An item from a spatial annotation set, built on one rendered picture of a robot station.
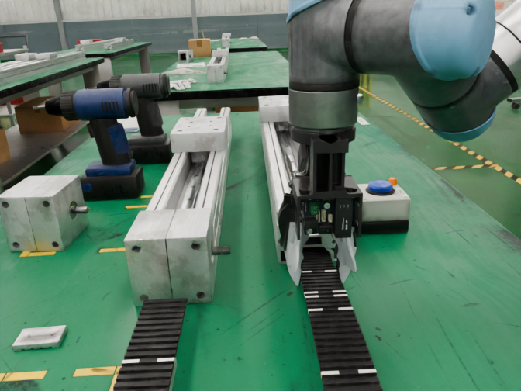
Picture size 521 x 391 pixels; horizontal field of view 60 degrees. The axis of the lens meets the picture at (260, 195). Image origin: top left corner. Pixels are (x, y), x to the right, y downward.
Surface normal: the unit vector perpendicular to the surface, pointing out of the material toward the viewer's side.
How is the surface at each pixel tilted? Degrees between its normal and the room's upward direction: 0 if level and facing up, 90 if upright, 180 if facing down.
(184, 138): 90
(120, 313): 0
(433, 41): 95
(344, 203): 90
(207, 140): 90
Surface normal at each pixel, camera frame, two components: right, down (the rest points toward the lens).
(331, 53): -0.59, 0.65
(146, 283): 0.03, 0.37
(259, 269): -0.04, -0.93
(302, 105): -0.67, 0.30
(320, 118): -0.19, 0.37
